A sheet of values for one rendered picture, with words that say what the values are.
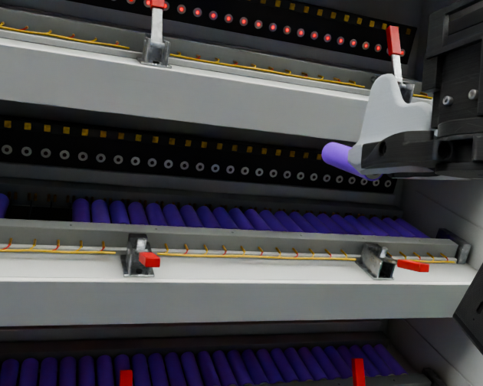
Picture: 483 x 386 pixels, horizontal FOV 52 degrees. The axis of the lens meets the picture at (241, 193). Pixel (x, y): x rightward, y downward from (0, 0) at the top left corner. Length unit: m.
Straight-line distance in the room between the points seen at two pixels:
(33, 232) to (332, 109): 0.31
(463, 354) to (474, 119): 0.52
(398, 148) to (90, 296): 0.31
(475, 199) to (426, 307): 0.17
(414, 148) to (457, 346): 0.51
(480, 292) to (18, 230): 0.39
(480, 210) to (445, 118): 0.44
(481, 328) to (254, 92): 0.31
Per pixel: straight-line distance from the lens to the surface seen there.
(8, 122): 0.61
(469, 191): 0.71
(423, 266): 0.52
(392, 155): 0.26
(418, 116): 0.29
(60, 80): 0.46
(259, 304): 0.51
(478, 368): 0.72
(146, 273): 0.47
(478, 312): 0.26
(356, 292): 0.56
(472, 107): 0.25
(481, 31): 0.26
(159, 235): 0.51
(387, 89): 0.31
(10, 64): 0.46
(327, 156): 0.40
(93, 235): 0.50
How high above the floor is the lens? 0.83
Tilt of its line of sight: 3 degrees down
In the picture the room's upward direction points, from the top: 5 degrees clockwise
